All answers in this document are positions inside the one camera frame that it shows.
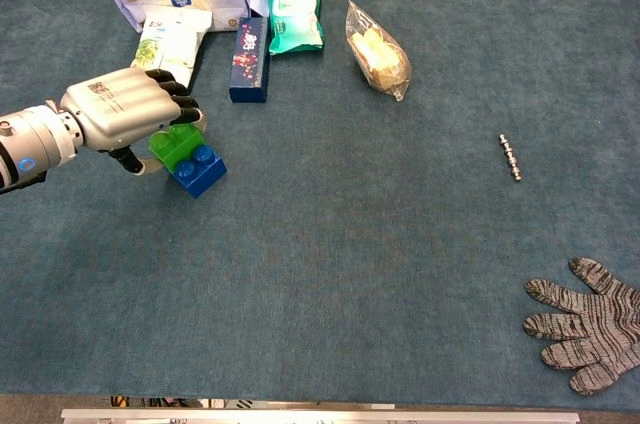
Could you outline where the teal felt table cover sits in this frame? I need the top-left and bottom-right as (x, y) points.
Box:
(0, 0), (640, 408)

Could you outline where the dark blue long box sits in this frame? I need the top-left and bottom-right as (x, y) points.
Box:
(228, 16), (272, 105)

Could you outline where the white snack bag green print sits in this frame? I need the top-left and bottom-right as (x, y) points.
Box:
(130, 7), (214, 90)

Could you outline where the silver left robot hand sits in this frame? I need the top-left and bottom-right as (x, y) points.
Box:
(59, 67), (207, 176)

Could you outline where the small metal ridged rod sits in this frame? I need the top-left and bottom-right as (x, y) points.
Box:
(497, 132), (525, 184)

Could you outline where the green two-stud building block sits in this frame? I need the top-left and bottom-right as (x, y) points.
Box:
(148, 123), (207, 176)

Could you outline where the teal wet wipes pack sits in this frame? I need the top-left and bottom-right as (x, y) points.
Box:
(267, 0), (326, 56)

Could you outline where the clear bag of bread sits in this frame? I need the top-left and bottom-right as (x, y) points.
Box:
(345, 0), (412, 103)

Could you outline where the aluminium profile rail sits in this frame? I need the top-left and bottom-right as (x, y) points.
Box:
(60, 407), (581, 424)

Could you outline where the grey knit work glove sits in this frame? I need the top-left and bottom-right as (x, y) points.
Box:
(522, 257), (640, 397)

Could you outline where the blue four-stud building block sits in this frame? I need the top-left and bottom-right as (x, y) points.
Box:
(170, 144), (228, 200)

